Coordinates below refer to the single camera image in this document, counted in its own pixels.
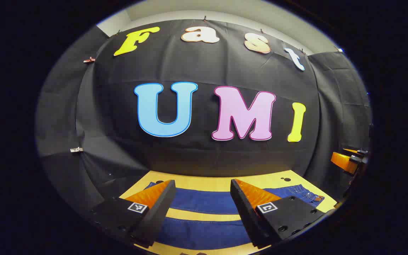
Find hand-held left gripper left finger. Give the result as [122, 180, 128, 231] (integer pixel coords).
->
[90, 180, 177, 248]

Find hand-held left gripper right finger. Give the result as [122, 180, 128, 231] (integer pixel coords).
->
[230, 179, 327, 249]

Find blue denim jeans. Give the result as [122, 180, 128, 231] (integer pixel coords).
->
[144, 182, 325, 250]

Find black backdrop cloth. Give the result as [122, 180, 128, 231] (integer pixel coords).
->
[36, 18, 373, 220]

